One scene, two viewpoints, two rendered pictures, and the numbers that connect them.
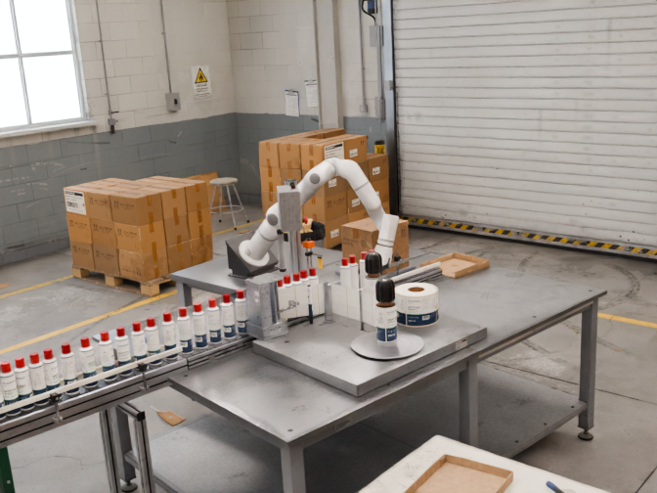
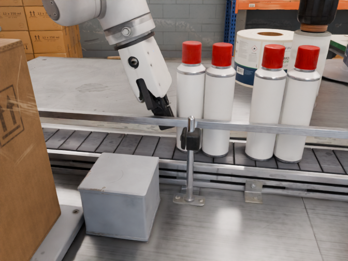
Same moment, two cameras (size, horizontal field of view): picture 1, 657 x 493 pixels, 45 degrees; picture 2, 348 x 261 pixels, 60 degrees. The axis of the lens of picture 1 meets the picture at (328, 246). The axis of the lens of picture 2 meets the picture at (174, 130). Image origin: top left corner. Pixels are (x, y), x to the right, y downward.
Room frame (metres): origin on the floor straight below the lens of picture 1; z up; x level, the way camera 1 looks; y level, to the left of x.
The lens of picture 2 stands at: (4.28, 0.15, 1.19)
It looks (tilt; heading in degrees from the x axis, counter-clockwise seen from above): 27 degrees down; 230
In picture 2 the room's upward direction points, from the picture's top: straight up
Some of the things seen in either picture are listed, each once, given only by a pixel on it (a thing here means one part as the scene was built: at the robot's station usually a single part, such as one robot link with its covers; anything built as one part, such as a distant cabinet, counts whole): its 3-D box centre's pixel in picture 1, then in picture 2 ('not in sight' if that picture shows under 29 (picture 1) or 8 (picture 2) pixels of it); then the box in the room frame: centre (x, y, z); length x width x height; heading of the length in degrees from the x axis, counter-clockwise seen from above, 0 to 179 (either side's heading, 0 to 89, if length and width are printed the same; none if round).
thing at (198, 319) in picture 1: (199, 326); not in sight; (3.24, 0.58, 0.98); 0.05 x 0.05 x 0.20
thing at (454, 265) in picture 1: (454, 264); not in sight; (4.36, -0.72, 0.85); 0.30 x 0.26 x 0.04; 131
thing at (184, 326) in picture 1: (184, 331); not in sight; (3.19, 0.63, 0.98); 0.05 x 0.05 x 0.20
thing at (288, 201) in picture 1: (289, 207); not in sight; (3.70, 0.17, 1.38); 0.17 x 0.10 x 0.19; 6
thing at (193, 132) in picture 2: not in sight; (190, 154); (3.98, -0.16, 0.91); 0.07 x 0.03 x 0.16; 41
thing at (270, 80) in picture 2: (353, 275); (265, 104); (3.84, -0.12, 0.98); 0.05 x 0.05 x 0.20
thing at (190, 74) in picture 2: not in sight; (190, 99); (3.92, -0.22, 0.98); 0.05 x 0.05 x 0.20
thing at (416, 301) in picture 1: (416, 304); (266, 57); (3.44, -0.39, 0.95); 0.20 x 0.20 x 0.14
